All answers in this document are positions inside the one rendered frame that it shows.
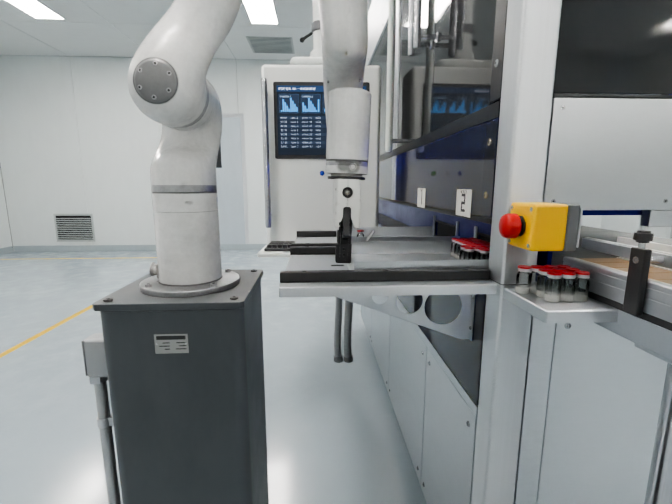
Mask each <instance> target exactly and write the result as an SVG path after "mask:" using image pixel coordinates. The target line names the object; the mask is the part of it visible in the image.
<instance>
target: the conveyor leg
mask: <svg viewBox="0 0 672 504"><path fill-rule="evenodd" d="M635 347H637V348H639V349H641V350H643V351H645V352H647V353H649V354H651V355H653V356H655V357H657V358H659V359H661V360H663V361H665V362H667V363H668V364H667V370H666V376H665V382H664V388H663V394H662V400H661V406H660V412H659V417H658V423H657V429H656V435H655V441H654V447H653V453H652V459H651V465H650V471H649V477H648V483H647V489H646V495H645V501H644V504H672V361H670V360H668V359H666V358H664V357H662V356H660V355H658V354H656V353H654V352H652V351H650V350H648V349H646V348H644V347H642V346H640V345H638V344H636V343H635Z"/></svg>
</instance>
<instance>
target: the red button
mask: <svg viewBox="0 0 672 504"><path fill-rule="evenodd" d="M521 227H522V224H521V219H520V217H519V215H518V214H516V213H507V214H505V215H503V216H502V217H501V218H500V221H499V232H500V234H501V236H502V237H504V238H517V237H518V236H519V234H520V232H521Z"/></svg>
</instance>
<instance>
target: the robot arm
mask: <svg viewBox="0 0 672 504"><path fill-rule="evenodd" d="M242 1H243V0H175V1H174V2H173V4H172V5H171V7H170V8H169V10H168V11H167V12H166V13H165V14H164V16H163V17H162V18H161V19H160V20H159V22H158V23H157V24H156V25H155V26H154V28H153V29H152V30H151V31H150V33H149V34H148V35H147V36H146V38H145V39H144V41H143V42H142V43H141V45H140V47H139V48H138V50H137V51H136V53H135V55H134V57H133V59H132V62H131V64H130V67H129V71H128V89H129V93H130V96H131V98H132V100H133V102H134V104H135V105H136V106H137V107H138V109H139V110H140V111H141V112H142V113H143V114H145V115H146V116H147V117H148V118H150V119H152V120H154V121H155V122H158V123H160V124H162V135H161V140H160V143H159V146H158V148H157V151H156V153H155V155H154V157H153V159H152V162H151V166H150V181H151V192H152V193H151V194H152V205H153V217H154V228H155V240H156V252H157V264H155V263H154V262H152V263H151V264H150V268H149V272H150V275H151V276H152V277H149V278H147V279H144V280H143V281H141V282H140V284H139V286H140V291H141V292H142V293H144V294H146V295H150V296H156V297H190V296H199V295H206V294H211V293H216V292H220V291H224V290H227V289H229V288H232V287H234V286H236V285H237V284H238V283H239V281H240V280H239V275H238V274H237V273H235V272H233V271H231V269H225V270H222V267H221V249H220V231H219V213H218V194H217V177H216V163H217V156H218V151H219V146H220V141H221V134H222V109H221V104H220V100H219V97H218V94H217V92H216V90H215V88H214V87H213V85H212V84H211V83H210V82H209V81H208V80H207V79H206V75H207V71H208V68H209V66H210V63H211V61H212V59H213V57H214V55H215V53H216V51H217V50H218V48H219V47H220V45H221V44H222V42H223V41H224V40H225V38H226V37H227V35H228V34H229V32H230V30H231V28H232V26H233V24H234V22H235V19H236V17H237V15H238V12H239V9H240V7H241V4H242ZM319 12H320V27H321V41H322V60H323V85H324V101H325V114H326V126H327V139H326V173H328V174H331V176H328V179H334V181H333V220H334V226H335V228H336V229H337V243H336V250H335V261H336V263H351V251H352V244H351V236H352V226H353V227H354V228H355V229H356V230H359V229H360V207H361V186H360V180H365V177H362V175H367V174H368V157H369V137H370V117H371V97H372V96H371V93H370V92H368V91H366V90H364V89H363V80H364V71H365V64H366V57H367V49H368V0H319Z"/></svg>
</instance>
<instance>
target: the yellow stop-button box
mask: <svg viewBox="0 0 672 504"><path fill-rule="evenodd" d="M580 207H581V206H580V205H579V204H570V203H556V202H514V203H512V204H511V213H516V214H518V215H519V217H520V219H521V224H522V227H521V232H520V234H519V236H518V237H517V238H508V243H509V244H510V245H513V246H516V247H519V248H522V249H526V250H529V251H575V250H576V242H577V233H578V224H579V215H580Z"/></svg>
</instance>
